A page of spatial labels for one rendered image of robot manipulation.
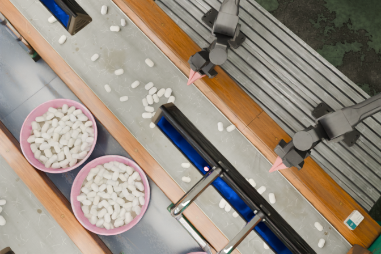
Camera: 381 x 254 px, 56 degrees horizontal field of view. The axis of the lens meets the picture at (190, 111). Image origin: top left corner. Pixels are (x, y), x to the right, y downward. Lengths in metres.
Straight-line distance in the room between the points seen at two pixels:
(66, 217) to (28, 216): 0.14
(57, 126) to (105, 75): 0.26
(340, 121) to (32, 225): 1.04
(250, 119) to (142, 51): 0.49
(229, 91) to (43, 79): 0.73
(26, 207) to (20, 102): 0.41
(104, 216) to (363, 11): 2.07
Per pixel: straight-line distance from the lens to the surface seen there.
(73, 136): 1.35
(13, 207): 1.40
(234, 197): 0.96
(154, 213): 1.35
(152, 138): 1.31
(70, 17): 1.10
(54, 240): 1.35
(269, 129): 1.34
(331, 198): 1.38
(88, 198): 1.33
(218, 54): 1.13
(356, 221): 1.40
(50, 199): 1.33
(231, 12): 1.18
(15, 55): 1.60
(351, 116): 1.12
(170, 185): 1.26
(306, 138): 1.06
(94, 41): 1.46
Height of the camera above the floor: 2.03
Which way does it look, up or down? 75 degrees down
